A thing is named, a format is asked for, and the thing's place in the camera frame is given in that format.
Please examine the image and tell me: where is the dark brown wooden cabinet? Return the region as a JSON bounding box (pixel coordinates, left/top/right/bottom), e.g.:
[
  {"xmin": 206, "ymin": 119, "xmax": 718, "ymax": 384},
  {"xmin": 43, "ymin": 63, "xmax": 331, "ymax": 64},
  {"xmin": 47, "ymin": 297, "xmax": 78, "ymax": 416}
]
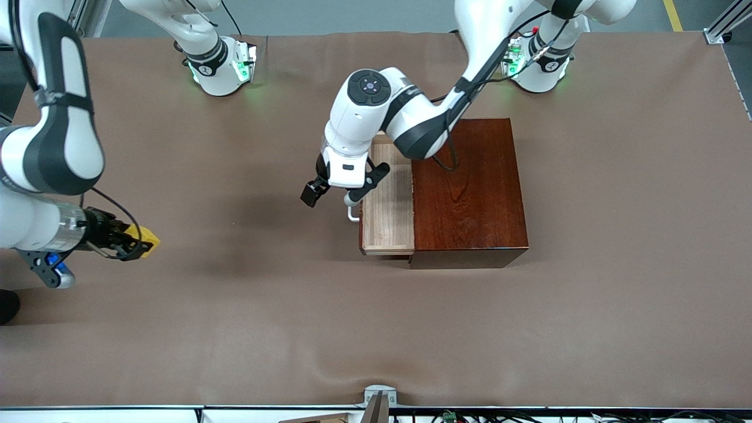
[{"xmin": 408, "ymin": 118, "xmax": 529, "ymax": 270}]

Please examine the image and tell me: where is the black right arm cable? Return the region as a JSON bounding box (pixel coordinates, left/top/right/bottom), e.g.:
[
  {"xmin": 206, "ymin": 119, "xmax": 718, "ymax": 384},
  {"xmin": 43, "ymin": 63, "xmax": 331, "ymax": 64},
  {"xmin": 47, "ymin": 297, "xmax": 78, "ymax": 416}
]
[{"xmin": 12, "ymin": 0, "xmax": 143, "ymax": 260}]

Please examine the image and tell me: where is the yellow block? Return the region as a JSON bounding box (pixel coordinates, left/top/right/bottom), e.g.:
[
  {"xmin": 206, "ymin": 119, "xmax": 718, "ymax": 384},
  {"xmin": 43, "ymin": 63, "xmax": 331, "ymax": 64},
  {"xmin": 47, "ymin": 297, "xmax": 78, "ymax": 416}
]
[{"xmin": 130, "ymin": 226, "xmax": 161, "ymax": 260}]

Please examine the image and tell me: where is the black base cable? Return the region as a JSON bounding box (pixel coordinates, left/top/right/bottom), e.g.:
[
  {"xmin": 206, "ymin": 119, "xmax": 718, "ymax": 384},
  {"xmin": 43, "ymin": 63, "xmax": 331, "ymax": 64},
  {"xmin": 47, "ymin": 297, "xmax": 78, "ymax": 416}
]
[{"xmin": 220, "ymin": 0, "xmax": 244, "ymax": 36}]

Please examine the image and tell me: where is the aluminium extrusion beam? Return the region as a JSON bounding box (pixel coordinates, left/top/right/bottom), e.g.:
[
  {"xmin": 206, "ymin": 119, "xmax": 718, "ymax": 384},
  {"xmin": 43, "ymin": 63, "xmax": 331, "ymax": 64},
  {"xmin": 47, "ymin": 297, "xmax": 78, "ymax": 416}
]
[{"xmin": 704, "ymin": 0, "xmax": 752, "ymax": 45}]

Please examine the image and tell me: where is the brown table cloth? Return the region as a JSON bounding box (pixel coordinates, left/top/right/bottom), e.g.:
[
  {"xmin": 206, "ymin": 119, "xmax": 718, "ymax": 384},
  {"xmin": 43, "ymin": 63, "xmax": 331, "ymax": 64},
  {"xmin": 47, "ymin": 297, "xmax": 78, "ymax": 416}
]
[{"xmin": 0, "ymin": 32, "xmax": 752, "ymax": 409}]

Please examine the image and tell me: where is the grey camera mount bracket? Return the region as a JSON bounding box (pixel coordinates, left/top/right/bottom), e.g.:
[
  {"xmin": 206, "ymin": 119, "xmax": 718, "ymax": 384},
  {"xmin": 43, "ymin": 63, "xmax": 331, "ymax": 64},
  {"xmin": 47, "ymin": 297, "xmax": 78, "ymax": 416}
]
[{"xmin": 363, "ymin": 385, "xmax": 398, "ymax": 423}]

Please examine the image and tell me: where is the wooden drawer with white handle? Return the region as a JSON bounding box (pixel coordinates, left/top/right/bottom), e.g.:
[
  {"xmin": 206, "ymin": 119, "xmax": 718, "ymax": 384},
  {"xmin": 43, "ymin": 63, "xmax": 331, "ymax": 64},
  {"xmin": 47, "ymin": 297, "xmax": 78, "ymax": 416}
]
[{"xmin": 345, "ymin": 132, "xmax": 416, "ymax": 257}]

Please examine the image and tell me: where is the brown cardboard piece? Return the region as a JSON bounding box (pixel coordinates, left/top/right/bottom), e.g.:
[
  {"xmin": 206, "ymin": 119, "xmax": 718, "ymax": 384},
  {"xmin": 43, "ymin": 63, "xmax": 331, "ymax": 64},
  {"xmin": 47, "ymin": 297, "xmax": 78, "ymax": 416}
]
[{"xmin": 278, "ymin": 412, "xmax": 353, "ymax": 423}]

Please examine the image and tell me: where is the grey metal frame post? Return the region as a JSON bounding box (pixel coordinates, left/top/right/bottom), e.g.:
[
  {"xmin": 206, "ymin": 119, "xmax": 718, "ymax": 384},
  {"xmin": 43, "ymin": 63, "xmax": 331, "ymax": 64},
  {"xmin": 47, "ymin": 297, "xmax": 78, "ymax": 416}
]
[{"xmin": 66, "ymin": 0, "xmax": 95, "ymax": 39}]

